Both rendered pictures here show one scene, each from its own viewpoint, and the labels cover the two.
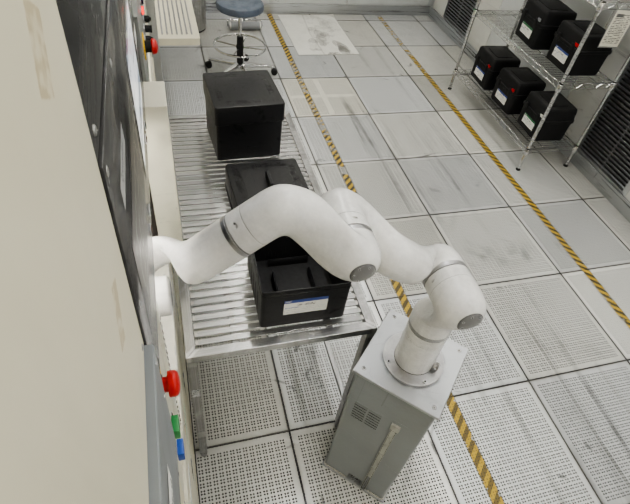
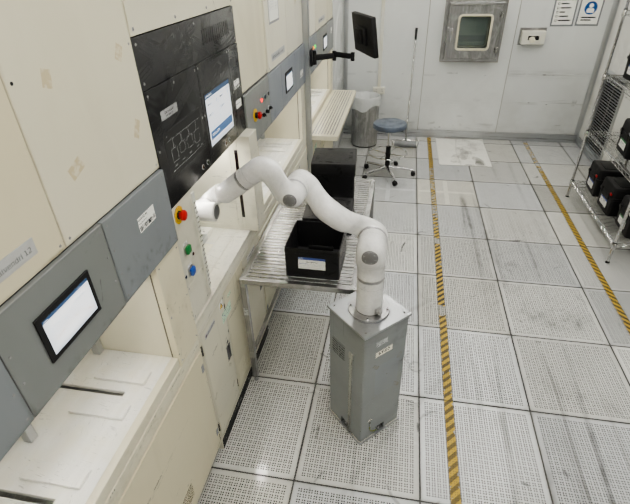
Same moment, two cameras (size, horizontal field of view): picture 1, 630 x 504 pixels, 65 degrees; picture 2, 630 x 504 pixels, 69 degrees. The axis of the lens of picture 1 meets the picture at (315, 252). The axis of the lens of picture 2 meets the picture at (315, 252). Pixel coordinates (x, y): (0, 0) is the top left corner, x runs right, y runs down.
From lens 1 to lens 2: 1.20 m
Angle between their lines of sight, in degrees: 28
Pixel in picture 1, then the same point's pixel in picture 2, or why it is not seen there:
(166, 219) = (248, 203)
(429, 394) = (367, 326)
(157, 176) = not seen: hidden behind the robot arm
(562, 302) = (599, 366)
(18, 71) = (108, 50)
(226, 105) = (318, 162)
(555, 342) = (574, 392)
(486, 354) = (498, 382)
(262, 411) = (303, 368)
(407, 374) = (358, 313)
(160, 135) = (245, 152)
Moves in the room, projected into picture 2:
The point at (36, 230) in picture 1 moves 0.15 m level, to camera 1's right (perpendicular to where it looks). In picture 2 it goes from (102, 71) to (142, 77)
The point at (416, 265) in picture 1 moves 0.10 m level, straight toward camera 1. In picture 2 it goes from (335, 214) to (316, 223)
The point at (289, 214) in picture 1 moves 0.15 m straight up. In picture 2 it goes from (259, 166) to (255, 128)
